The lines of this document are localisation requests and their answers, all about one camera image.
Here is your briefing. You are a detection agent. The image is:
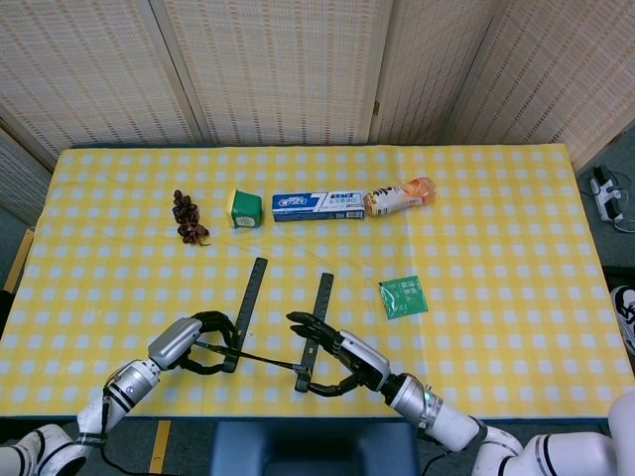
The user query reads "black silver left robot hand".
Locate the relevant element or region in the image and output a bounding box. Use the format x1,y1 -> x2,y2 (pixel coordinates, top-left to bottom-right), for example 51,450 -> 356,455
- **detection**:
147,309 -> 240,377

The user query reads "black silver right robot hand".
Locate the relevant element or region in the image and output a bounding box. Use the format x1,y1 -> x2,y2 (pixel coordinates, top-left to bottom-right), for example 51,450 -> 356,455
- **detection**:
286,310 -> 393,398

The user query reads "black folding rack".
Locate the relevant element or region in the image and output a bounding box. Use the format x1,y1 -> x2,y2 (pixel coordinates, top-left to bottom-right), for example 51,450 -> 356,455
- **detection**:
223,257 -> 334,394

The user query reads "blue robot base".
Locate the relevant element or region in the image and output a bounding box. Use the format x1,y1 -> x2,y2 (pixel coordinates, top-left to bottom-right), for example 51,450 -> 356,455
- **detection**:
210,420 -> 421,476

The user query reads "green tea sachet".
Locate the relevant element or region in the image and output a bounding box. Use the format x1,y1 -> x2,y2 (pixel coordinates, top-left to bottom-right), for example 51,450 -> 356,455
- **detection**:
378,274 -> 430,321

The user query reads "yellow floor tape strip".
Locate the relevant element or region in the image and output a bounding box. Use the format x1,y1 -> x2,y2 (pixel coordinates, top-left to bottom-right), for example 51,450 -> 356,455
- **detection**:
2,227 -> 36,294
148,419 -> 173,475

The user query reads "yellow white checkered tablecloth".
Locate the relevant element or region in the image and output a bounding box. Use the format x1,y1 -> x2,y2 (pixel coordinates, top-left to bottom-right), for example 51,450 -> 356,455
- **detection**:
0,143 -> 635,422

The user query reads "dark red grape bunch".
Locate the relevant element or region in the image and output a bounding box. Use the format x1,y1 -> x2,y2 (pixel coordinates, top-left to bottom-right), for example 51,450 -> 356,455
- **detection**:
172,188 -> 212,247

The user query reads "green yellow plastic cup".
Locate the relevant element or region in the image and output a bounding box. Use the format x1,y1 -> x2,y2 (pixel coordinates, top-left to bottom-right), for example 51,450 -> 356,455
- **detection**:
226,188 -> 264,230

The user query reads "blue white toothpaste box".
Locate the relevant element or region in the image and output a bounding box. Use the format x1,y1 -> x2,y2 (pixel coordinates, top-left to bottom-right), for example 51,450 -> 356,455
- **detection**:
271,190 -> 367,223

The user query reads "orange drink bottle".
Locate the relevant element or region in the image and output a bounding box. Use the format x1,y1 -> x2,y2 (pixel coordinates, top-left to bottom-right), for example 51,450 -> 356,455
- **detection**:
362,178 -> 438,217

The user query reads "white woven screen panel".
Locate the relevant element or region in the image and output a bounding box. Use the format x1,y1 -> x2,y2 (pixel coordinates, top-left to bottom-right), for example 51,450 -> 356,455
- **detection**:
0,0 -> 204,173
0,116 -> 59,227
148,0 -> 396,148
369,0 -> 502,146
445,0 -> 635,170

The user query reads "black white shoe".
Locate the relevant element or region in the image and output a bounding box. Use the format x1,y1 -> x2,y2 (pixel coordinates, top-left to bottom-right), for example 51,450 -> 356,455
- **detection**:
608,285 -> 635,356

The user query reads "white power strip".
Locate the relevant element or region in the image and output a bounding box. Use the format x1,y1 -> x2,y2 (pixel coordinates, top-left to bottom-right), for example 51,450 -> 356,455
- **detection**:
588,167 -> 627,223

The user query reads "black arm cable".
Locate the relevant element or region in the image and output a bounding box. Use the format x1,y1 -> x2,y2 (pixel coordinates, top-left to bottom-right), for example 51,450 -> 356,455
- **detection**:
98,384 -> 150,476

